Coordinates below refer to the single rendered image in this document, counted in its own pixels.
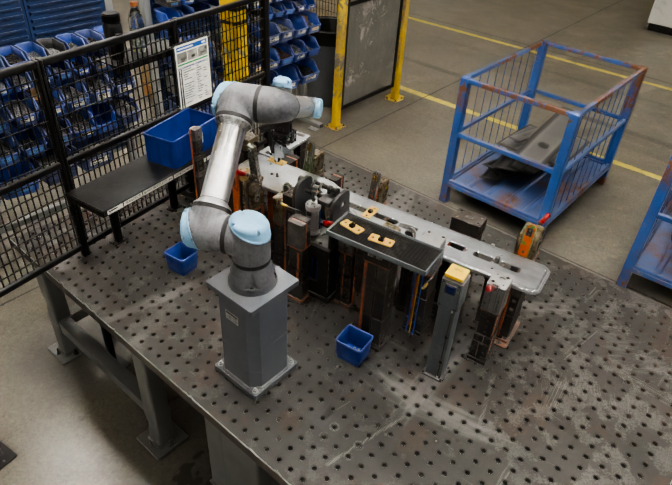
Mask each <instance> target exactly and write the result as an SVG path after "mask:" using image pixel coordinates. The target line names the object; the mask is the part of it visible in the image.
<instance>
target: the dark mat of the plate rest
mask: <svg viewBox="0 0 672 485"><path fill-rule="evenodd" d="M346 219H348V220H350V221H351V222H353V223H355V224H357V225H358V226H360V227H362V228H363V229H364V231H363V232H361V233H360V234H355V233H354V232H352V231H350V230H349V229H347V228H345V227H344V226H342V225H340V222H342V221H344V220H346ZM329 231H331V232H333V233H336V234H338V235H341V236H343V237H345V238H348V239H350V240H352V241H355V242H357V243H360V244H362V245H364V246H367V247H369V248H372V249H374V250H376V251H379V252H381V253H383V254H386V255H388V256H391V257H393V258H395V259H398V260H400V261H403V262H405V263H407V264H410V265H412V266H415V267H417V268H419V269H422V270H424V271H426V270H427V269H428V267H429V266H430V265H431V264H432V263H433V261H434V260H435V259H436V258H437V257H438V255H439V254H440V253H441V252H442V251H439V250H437V249H434V248H432V247H429V246H427V245H424V244H422V243H419V242H417V241H414V240H412V239H409V238H407V237H404V236H402V235H399V234H397V233H394V232H392V231H389V230H387V229H384V228H382V227H379V226H377V225H374V224H372V223H369V222H367V221H364V220H362V219H359V218H356V217H354V216H351V215H349V214H347V215H346V216H345V217H344V218H343V219H342V220H340V221H339V222H338V223H337V224H336V225H334V226H333V227H332V228H331V229H330V230H329ZM372 233H373V234H376V235H379V236H383V237H385V238H388V239H391V240H394V241H395V243H394V244H393V245H392V247H387V246H384V245H382V244H379V243H376V242H373V241H370V240H368V237H369V236H370V235H371V234H372Z"/></svg>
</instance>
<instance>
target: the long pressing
mask: <svg viewBox="0 0 672 485"><path fill-rule="evenodd" d="M258 159H259V166H260V172H261V175H263V176H264V180H263V181H262V187H263V189H264V190H266V191H269V192H271V193H274V194H278V193H279V192H281V191H282V190H283V188H282V186H283V184H284V183H285V182H289V183H291V184H292V186H294V187H295V185H296V183H297V179H298V177H299V176H300V175H303V176H306V175H309V176H311V177H312V179H313V181H314V180H315V179H316V180H318V182H324V183H325V184H326V185H332V186H333V187H334V188H336V187H338V188H340V187H339V186H337V185H336V184H335V183H334V182H332V181H330V180H328V179H325V178H323V177H320V176H317V175H315V174H312V173H309V172H307V171H304V170H301V169H299V168H296V167H293V166H291V165H288V164H285V165H284V166H280V165H278V164H275V163H272V162H270V161H267V159H269V157H267V156H264V155H258ZM243 166H244V167H246V168H249V173H250V166H249V160H248V159H247V160H246V161H244V162H242V163H241V164H239V165H238V169H240V168H241V167H243ZM271 173H273V175H271ZM276 173H278V176H279V177H276ZM343 190H344V189H342V188H340V191H343ZM349 203H351V204H354V205H356V206H359V207H361V208H364V209H368V208H370V207H371V206H373V207H376V208H379V210H378V211H377V212H376V213H375V214H379V215H382V216H385V217H387V218H390V219H392V220H395V221H397V222H398V223H397V224H395V225H397V226H400V225H401V224H405V225H408V226H410V227H413V228H415V229H417V231H416V239H418V240H419V239H420V237H421V236H422V235H423V234H424V233H425V232H426V231H427V230H430V231H432V232H435V233H438V234H440V235H443V236H445V237H446V238H447V240H446V244H445V249H444V254H443V259H442V260H444V261H446V262H449V263H451V264H456V265H458V266H461V267H463V268H466V269H468V270H470V271H471V272H473V273H476V274H478V275H481V276H483V277H486V278H488V279H489V278H490V277H491V275H492V274H493V272H494V271H495V270H498V271H501V272H503V273H506V274H508V275H511V276H513V277H514V279H513V282H512V285H511V288H513V289H515V290H518V291H520V292H523V293H525V294H528V295H537V294H539V293H540V292H541V290H542V288H543V287H544V285H545V283H546V281H547V279H548V277H549V276H550V270H549V269H548V268H547V267H546V266H545V265H543V264H540V263H537V262H535V261H532V260H529V259H527V258H524V257H522V256H519V255H516V254H514V253H511V252H508V251H506V250H503V249H500V248H498V247H495V246H492V245H490V244H487V243H485V242H482V241H479V240H477V239H474V238H471V237H469V236H466V235H463V234H461V233H458V232H455V231H453V230H450V229H448V228H445V227H442V226H440V225H437V224H434V223H432V222H429V221H426V220H424V219H421V218H419V217H416V216H413V215H411V214H408V213H405V212H403V211H400V210H397V209H395V208H392V207H389V206H387V205H384V204H382V203H379V202H376V201H374V200H371V199H368V198H366V197H363V196H360V195H358V194H355V193H352V192H350V201H349ZM350 213H352V214H355V215H357V216H360V217H362V218H365V219H368V218H366V217H363V216H361V215H362V214H363V212H361V211H358V210H356V209H353V208H351V207H350ZM402 217H403V218H402ZM368 220H370V221H373V222H375V223H378V224H380V225H383V224H384V223H385V222H386V221H384V220H381V219H379V218H376V217H374V216H372V217H371V218H369V219H368ZM450 242H451V243H454V244H457V245H459V246H462V247H464V248H466V249H467V250H466V251H465V252H463V251H460V250H458V249H455V248H453V247H450V246H448V243H450ZM475 252H477V253H480V254H482V255H485V256H488V257H490V258H492V259H493V260H495V257H496V256H499V257H500V258H501V259H500V263H506V264H508V265H511V266H513V267H516V268H518V269H520V271H519V272H518V273H517V272H514V271H511V270H509V269H506V268H504V267H501V266H500V263H499V264H496V263H494V262H493V260H492V262H488V261H486V260H483V259H481V258H478V257H476V256H473V254H474V253H475ZM500 255H502V256H500ZM491 268H493V269H491Z"/></svg>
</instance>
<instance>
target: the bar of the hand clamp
mask: <svg viewBox="0 0 672 485"><path fill-rule="evenodd" d="M253 144H254V145H252V146H251V144H250V143H249V144H248V145H246V148H247V151H246V152H247V154H248V160H249V166H250V172H251V174H255V175H256V178H257V182H258V177H259V176H260V175H261V172H260V166H259V159H258V152H257V148H259V147H260V143H259V142H257V141H255V142H254V143H253Z"/></svg>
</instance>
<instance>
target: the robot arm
mask: <svg viewBox="0 0 672 485"><path fill-rule="evenodd" d="M211 109H212V113H213V115H214V116H215V121H216V123H217V124H218V128H217V132H216V136H215V140H214V144H213V148H212V152H211V156H210V160H209V163H208V167H207V171H206V175H205V179H204V183H203V187H202V191H201V194H200V197H199V198H198V199H196V200H195V201H193V205H192V208H187V209H185V210H184V212H183V213H182V216H181V221H180V234H181V238H182V241H183V243H184V244H185V245H186V246H187V247H190V248H194V249H197V250H205V251H210V252H216V253H222V254H228V255H232V264H231V267H230V270H229V273H228V285H229V287H230V289H231V290H232V291H233V292H235V293H236V294H238V295H241V296H246V297H256V296H261V295H264V294H267V293H268V292H270V291H271V290H272V289H273V288H274V287H275V286H276V284H277V272H276V269H275V267H274V265H273V263H272V260H271V230H270V224H269V221H268V220H267V218H266V217H265V216H264V215H263V214H261V213H259V212H257V211H253V210H243V211H241V210H239V211H236V212H235V213H233V214H232V215H231V209H230V207H229V206H228V202H229V198H230V194H231V190H232V186H233V182H234V178H235V174H236V170H237V166H238V161H239V157H240V153H241V149H242V145H243V141H244V137H245V133H246V132H248V131H250V130H251V129H252V125H253V123H262V124H263V125H261V127H259V130H260V132H261V133H263V132H264V133H265V132H268V131H270V130H271V129H273V130H272V131H271V135H270V142H269V147H270V151H271V153H272V155H273V158H274V159H275V161H276V162H278V158H279V159H280V160H281V158H284V154H290V153H291V150H290V149H289V148H288V147H287V144H290V143H291V144H293V143H294V141H295V142H296V134H297V130H295V129H292V122H294V119H295V118H302V117H309V118H320V117H321V115H322V111H323V101H322V99H320V98H316V97H306V96H299V95H294V94H292V81H291V79H290V78H288V77H284V76H278V77H275V78H274V79H273V83H272V87H270V86H262V85H255V84H248V83H240V82H237V81H233V82H231V81H224V82H222V83H220V84H219V85H218V87H217V88H216V90H215V92H214V95H213V98H212V105H211ZM294 136H295V138H294ZM276 143H277V144H276Z"/></svg>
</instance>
